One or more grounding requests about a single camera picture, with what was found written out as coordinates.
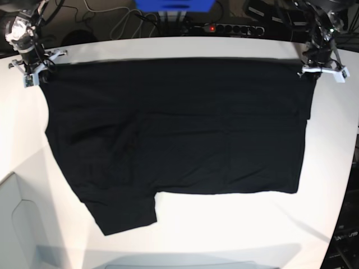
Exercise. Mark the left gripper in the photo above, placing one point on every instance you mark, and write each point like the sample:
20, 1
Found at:
321, 62

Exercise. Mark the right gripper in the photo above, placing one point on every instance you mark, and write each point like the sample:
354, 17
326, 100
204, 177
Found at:
37, 63

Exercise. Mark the black T-shirt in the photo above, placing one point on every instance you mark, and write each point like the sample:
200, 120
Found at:
121, 132

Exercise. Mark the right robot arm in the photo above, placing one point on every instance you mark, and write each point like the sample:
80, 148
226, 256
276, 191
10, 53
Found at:
24, 35

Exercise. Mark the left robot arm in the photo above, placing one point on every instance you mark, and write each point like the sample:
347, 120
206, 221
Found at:
323, 25

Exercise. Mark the black power strip red light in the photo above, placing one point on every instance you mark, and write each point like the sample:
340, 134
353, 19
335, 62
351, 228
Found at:
230, 29

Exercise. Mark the blue box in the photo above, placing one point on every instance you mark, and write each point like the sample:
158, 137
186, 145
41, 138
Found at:
174, 5

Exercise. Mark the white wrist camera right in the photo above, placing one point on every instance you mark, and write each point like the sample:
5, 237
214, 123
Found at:
30, 80

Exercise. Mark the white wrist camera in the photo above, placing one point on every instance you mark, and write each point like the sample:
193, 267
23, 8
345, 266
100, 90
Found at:
342, 75
30, 80

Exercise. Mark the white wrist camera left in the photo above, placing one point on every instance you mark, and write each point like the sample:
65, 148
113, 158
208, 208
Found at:
342, 75

